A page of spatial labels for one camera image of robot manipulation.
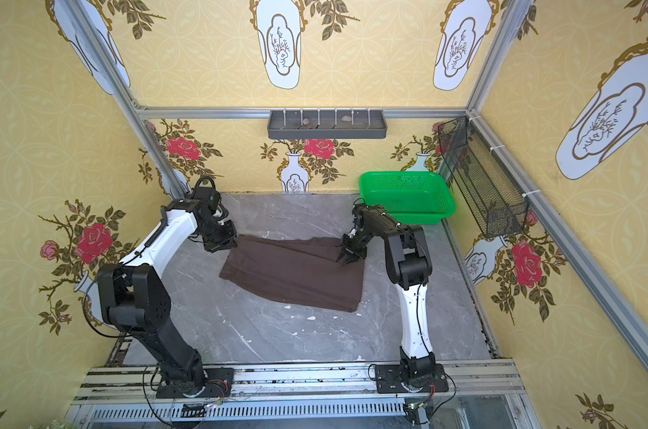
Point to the green plastic basket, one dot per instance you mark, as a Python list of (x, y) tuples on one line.
[(415, 198)]

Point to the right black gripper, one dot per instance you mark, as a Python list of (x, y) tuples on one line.
[(353, 245)]

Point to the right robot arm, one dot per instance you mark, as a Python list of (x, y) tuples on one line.
[(408, 267)]

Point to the black wire mesh basket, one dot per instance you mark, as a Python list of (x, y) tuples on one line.
[(494, 199)]

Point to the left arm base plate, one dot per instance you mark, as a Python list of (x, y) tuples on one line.
[(212, 383)]

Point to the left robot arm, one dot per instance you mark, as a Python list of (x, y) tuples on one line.
[(134, 300)]

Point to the aluminium front rail frame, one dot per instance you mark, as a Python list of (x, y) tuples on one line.
[(482, 394)]

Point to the grey wall shelf tray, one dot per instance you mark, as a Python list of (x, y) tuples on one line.
[(327, 123)]

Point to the dark brown long pants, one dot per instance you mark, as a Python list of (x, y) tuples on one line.
[(300, 272)]

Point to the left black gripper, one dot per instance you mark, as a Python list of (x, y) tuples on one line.
[(222, 238)]

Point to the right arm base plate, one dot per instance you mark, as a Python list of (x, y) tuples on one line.
[(391, 379)]

